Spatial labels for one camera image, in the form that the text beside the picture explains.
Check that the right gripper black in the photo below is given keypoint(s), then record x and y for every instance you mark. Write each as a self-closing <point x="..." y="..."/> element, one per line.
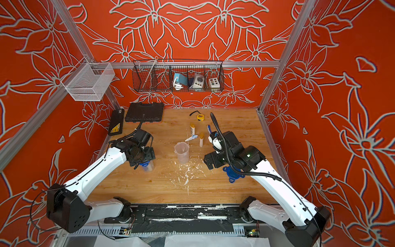
<point x="214" y="155"/>

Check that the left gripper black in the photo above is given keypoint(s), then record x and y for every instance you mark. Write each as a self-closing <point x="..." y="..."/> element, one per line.
<point x="151" y="156"/>

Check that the blue lid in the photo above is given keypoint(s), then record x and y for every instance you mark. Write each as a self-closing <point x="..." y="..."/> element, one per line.
<point x="151" y="161"/>
<point x="232" y="176"/>

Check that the clear plastic container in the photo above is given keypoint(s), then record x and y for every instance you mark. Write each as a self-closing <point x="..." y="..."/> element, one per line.
<point x="148" y="167"/>
<point x="181" y="149"/>

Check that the white bottle yellow cap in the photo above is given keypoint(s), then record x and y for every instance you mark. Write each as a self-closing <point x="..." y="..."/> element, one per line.
<point x="192" y="129"/>
<point x="201" y="139"/>

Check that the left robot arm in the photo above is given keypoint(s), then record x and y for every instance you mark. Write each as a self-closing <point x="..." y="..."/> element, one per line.
<point x="67" y="204"/>

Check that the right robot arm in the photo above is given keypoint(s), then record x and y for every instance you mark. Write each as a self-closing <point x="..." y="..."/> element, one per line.
<point x="301" y="221"/>

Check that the white blue toothpaste tube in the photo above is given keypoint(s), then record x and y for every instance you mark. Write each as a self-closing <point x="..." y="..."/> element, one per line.
<point x="191" y="138"/>

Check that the black box yellow label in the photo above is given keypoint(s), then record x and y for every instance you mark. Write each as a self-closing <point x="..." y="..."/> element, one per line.
<point x="116" y="122"/>

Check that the yellow tape measure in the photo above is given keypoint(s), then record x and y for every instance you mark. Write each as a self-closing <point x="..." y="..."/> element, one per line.
<point x="199" y="116"/>

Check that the black tool case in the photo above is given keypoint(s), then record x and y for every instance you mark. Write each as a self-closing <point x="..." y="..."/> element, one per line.
<point x="138" y="112"/>

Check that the white button box in basket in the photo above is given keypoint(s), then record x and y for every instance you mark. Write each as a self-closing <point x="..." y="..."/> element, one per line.
<point x="214" y="84"/>

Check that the grey device in basket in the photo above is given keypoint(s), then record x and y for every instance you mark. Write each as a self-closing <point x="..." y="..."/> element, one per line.
<point x="197" y="82"/>

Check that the blue white item in basket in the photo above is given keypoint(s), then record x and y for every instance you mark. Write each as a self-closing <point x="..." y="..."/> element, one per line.
<point x="180" y="82"/>

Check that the aluminium crossbar back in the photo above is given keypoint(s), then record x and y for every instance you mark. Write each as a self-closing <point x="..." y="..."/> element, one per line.
<point x="225" y="64"/>

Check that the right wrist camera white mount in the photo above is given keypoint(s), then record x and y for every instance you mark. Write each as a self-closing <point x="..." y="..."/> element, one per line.
<point x="214" y="140"/>

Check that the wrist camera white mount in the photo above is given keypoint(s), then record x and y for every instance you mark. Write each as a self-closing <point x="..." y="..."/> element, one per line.
<point x="214" y="140"/>
<point x="141" y="137"/>

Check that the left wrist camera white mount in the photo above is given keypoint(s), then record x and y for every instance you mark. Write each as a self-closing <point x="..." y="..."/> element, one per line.
<point x="141" y="137"/>

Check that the black wire wall basket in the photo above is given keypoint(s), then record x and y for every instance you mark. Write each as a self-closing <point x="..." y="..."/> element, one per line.
<point x="160" y="75"/>

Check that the white wire basket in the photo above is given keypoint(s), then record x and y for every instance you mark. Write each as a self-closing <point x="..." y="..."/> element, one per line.
<point x="89" y="84"/>

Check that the aluminium frame post left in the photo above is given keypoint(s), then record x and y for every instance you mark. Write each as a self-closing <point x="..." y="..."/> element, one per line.
<point x="88" y="57"/>

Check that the aluminium frame post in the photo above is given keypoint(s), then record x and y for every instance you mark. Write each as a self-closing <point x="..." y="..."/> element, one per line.
<point x="297" y="29"/>
<point x="88" y="57"/>

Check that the aluminium frame post right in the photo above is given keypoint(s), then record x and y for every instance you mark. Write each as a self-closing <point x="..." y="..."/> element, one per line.
<point x="297" y="29"/>

